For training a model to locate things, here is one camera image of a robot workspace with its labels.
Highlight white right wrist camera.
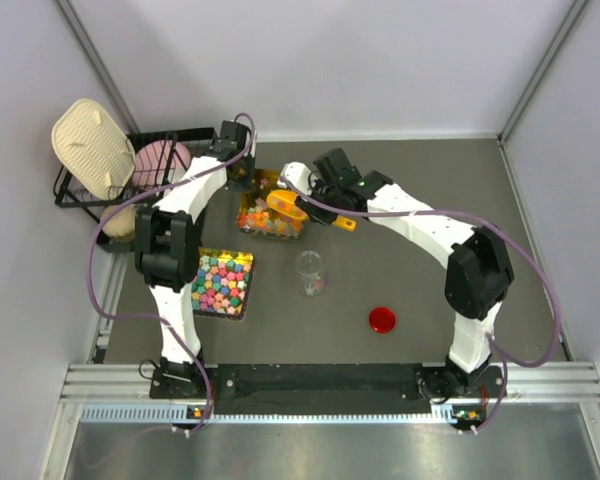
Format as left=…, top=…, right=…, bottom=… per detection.
left=277, top=162, right=312, bottom=195

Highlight grey slotted cable duct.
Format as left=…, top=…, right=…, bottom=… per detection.
left=80, top=403, right=485, bottom=426

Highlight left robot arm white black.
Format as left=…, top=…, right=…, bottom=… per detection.
left=135, top=119, right=256, bottom=400

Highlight purple cable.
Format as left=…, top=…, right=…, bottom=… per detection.
left=279, top=174, right=564, bottom=435
left=87, top=113, right=259, bottom=436

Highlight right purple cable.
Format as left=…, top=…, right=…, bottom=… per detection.
left=279, top=174, right=564, bottom=435

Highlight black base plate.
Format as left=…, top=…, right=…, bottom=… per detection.
left=149, top=362, right=509, bottom=416

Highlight beige ribbed tray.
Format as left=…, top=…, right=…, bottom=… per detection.
left=51, top=98, right=135, bottom=200

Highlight clear plastic cup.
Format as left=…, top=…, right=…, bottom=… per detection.
left=296, top=250, right=326, bottom=297

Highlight aluminium frame rail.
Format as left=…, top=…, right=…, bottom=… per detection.
left=34, top=254, right=600, bottom=480

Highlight tin with opaque star candies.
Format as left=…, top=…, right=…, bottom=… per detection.
left=191, top=247, right=254, bottom=321

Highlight green tin translucent star candies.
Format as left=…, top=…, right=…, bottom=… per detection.
left=236, top=169, right=303, bottom=239

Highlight pink bowl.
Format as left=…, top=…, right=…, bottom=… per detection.
left=131, top=140, right=191, bottom=190

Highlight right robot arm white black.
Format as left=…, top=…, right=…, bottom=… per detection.
left=296, top=148, right=514, bottom=399

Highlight red round lid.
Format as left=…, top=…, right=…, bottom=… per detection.
left=368, top=306, right=396, bottom=334

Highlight orange plastic scoop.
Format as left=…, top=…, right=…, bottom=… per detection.
left=266, top=189, right=357, bottom=232

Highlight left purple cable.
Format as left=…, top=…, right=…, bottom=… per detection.
left=87, top=113, right=259, bottom=436

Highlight black wire dish rack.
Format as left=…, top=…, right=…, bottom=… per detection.
left=53, top=127, right=217, bottom=222

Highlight beige round bowl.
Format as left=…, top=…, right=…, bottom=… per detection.
left=102, top=206, right=135, bottom=243

